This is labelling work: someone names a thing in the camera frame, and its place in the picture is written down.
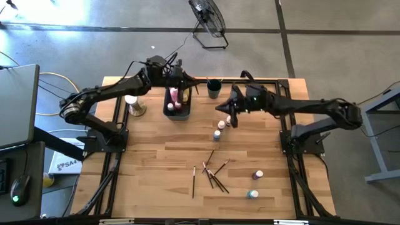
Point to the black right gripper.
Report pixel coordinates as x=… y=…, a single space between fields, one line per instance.
x=250 y=103

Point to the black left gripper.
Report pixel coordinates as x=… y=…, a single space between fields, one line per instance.
x=168 y=76

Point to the orange-bristle black paintbrush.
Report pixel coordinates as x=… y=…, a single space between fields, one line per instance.
x=197 y=89

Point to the small white black-label paint bottle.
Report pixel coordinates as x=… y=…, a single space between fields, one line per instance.
x=228 y=120

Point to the small dark-striped white paint bottle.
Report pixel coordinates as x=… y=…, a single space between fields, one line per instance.
x=221 y=125

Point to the large pink paint bottle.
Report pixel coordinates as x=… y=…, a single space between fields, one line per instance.
x=173 y=93

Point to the small red paint bottle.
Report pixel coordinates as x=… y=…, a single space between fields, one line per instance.
x=178 y=104

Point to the small blue paint bottle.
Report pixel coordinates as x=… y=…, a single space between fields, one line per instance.
x=216 y=135

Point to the small dark green paint bottle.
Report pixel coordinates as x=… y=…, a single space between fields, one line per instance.
x=170 y=107

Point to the black paintbrush Solve print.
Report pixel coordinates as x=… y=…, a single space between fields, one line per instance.
x=218 y=185

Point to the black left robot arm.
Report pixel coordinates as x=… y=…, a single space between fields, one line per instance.
x=109 y=89

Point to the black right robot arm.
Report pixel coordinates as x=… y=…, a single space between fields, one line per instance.
x=312 y=106

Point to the small dark purple paint bottle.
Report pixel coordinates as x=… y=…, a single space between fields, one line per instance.
x=257 y=175

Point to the small turquoise paint bottle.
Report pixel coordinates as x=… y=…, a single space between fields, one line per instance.
x=252 y=194

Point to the teal ribbed cup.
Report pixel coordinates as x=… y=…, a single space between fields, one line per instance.
x=214 y=90

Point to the black table clamp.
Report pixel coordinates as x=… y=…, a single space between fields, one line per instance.
x=247 y=74

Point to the thin orange-tip black paintbrush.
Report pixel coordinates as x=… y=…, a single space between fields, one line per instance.
x=212 y=156

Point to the white bulb table lamp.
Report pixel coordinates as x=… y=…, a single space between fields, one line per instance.
x=136 y=104

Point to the black floor fan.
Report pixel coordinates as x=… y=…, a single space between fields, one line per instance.
x=207 y=18

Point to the black diagonal desk bar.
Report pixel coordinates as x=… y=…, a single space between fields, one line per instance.
x=56 y=142

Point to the white SA4 box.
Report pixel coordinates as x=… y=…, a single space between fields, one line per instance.
x=67 y=165

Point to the yellow roll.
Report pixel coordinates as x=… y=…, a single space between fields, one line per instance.
x=48 y=180

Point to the black desk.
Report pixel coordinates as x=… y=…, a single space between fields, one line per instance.
x=34 y=162

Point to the black computer mouse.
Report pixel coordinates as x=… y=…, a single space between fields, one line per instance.
x=19 y=189

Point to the black keyboard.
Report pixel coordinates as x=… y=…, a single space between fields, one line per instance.
x=3 y=176

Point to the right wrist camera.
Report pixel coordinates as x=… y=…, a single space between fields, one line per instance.
x=254 y=89

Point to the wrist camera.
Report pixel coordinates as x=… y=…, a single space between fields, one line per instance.
x=156 y=62
x=254 y=89

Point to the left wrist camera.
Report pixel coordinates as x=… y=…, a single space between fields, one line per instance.
x=156 y=62

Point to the black aluminium table frame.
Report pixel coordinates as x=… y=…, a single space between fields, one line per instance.
x=281 y=82

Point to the silver aluminium bracket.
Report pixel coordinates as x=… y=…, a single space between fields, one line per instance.
x=116 y=222
x=290 y=222

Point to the grey metal desk frame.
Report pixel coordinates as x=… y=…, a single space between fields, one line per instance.
x=379 y=162

